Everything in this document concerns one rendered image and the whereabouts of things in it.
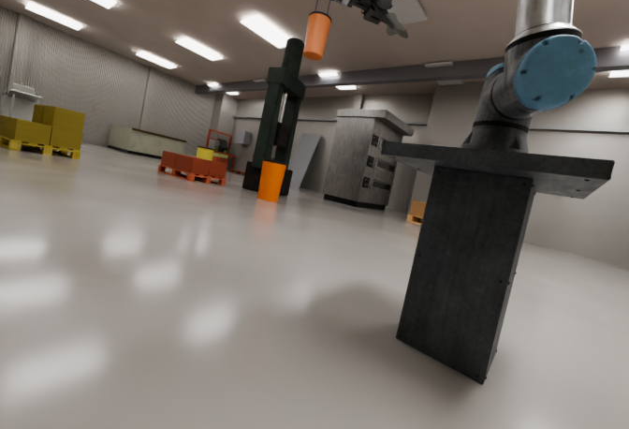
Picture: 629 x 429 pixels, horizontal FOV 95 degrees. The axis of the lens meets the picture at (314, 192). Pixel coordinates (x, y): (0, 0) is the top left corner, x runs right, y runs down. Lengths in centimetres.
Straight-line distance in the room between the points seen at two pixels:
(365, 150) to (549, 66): 610
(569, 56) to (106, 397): 113
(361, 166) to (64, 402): 647
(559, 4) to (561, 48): 12
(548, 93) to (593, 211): 783
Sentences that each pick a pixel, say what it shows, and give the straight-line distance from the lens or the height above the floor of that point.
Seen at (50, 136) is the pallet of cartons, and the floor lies 27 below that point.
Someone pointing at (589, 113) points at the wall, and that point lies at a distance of 900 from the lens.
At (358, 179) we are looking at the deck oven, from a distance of 680.
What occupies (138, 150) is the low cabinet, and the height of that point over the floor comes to 17.
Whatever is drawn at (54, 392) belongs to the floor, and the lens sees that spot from 74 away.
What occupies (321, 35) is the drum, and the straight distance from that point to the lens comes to 515.
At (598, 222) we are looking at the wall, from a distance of 864.
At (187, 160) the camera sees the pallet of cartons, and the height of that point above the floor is 31.
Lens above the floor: 44
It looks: 3 degrees down
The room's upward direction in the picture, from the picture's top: 12 degrees clockwise
